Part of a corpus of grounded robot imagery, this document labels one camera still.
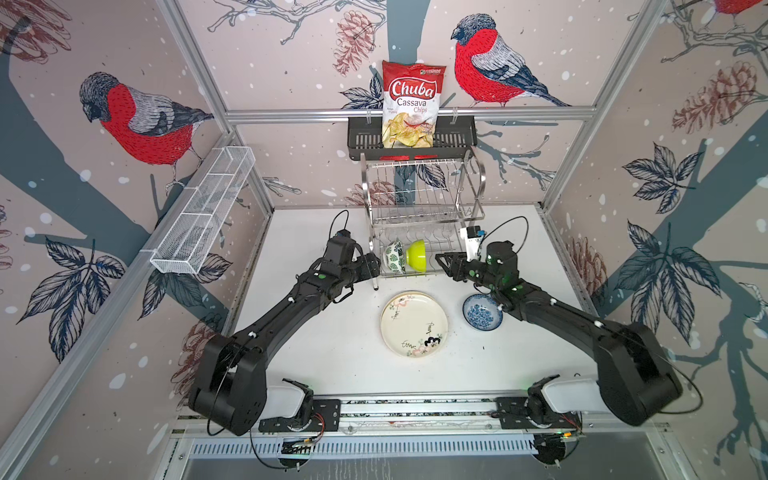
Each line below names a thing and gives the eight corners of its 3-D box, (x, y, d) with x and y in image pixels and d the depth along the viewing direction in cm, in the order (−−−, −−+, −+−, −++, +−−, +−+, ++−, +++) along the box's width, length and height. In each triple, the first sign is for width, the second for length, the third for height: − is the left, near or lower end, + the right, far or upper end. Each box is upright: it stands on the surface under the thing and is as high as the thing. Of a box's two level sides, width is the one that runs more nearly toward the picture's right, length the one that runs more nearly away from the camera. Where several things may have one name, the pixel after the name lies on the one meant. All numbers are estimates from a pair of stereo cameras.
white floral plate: (380, 358, 84) (379, 353, 81) (381, 296, 97) (381, 290, 94) (450, 358, 84) (452, 353, 81) (442, 296, 97) (444, 290, 94)
